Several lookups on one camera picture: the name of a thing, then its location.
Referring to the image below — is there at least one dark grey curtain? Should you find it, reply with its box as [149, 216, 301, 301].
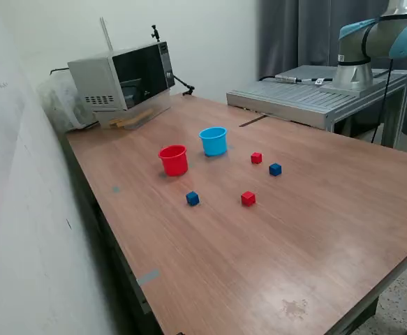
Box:
[257, 0, 407, 139]

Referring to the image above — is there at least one clear plastic container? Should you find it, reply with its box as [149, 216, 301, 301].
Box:
[93, 89, 173, 131]

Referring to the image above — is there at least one long tape strip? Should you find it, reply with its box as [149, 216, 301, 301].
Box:
[239, 114, 269, 128]

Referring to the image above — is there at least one blue plastic cup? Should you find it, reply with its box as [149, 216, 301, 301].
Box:
[198, 126, 229, 158]

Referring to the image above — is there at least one wooden stick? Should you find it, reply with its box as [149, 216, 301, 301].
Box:
[108, 108, 154, 128]

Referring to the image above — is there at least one silver microwave oven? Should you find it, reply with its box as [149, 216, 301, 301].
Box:
[66, 40, 176, 113]

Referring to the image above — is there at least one aluminium robot base table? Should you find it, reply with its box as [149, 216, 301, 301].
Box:
[225, 64, 407, 149]

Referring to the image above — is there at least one black base cable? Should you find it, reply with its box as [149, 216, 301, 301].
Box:
[370, 57, 396, 144]

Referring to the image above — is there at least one translucent plastic bag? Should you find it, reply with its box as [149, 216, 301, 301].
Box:
[37, 73, 99, 133]

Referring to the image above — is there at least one white thin rod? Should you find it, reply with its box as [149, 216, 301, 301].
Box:
[99, 16, 114, 52]

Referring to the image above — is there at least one large tape mark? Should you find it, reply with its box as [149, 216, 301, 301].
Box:
[135, 268, 161, 287]

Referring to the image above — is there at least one silver cable connector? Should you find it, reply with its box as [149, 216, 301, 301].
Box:
[274, 74, 304, 84]

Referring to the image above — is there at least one red plastic cup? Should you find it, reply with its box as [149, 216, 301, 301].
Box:
[157, 144, 189, 177]

